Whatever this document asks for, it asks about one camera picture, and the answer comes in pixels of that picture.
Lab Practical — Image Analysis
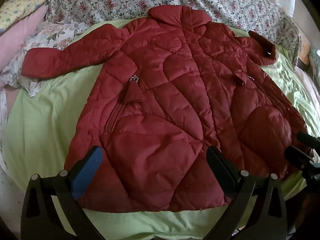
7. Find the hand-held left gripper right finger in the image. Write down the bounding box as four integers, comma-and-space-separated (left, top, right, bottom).
204, 146, 288, 240

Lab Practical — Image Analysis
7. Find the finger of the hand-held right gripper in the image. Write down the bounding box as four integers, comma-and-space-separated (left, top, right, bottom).
297, 131, 320, 151
285, 145, 315, 167

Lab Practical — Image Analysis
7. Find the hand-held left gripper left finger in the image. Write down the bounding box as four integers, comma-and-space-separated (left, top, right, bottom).
21, 145, 103, 240

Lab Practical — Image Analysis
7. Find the red quilted jacket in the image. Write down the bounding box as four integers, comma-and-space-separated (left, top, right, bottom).
21, 4, 313, 214

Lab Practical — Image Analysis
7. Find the person's right forearm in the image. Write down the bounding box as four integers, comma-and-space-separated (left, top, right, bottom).
287, 184, 320, 233

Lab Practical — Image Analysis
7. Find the pale pink cloth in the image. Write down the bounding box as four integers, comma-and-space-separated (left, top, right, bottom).
296, 66, 320, 108

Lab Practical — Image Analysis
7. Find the light green blanket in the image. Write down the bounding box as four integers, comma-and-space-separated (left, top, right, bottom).
2, 19, 320, 240

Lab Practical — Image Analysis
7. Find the orange pillow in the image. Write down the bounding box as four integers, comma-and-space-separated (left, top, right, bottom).
298, 34, 311, 63

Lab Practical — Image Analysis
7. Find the white leaf print cloth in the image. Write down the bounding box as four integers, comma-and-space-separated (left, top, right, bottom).
0, 20, 84, 98

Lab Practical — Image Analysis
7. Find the pink pillow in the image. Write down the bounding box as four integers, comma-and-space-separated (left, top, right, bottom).
0, 5, 48, 77

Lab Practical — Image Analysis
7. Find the yellow floral pillow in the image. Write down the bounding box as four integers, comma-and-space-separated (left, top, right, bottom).
0, 0, 54, 33

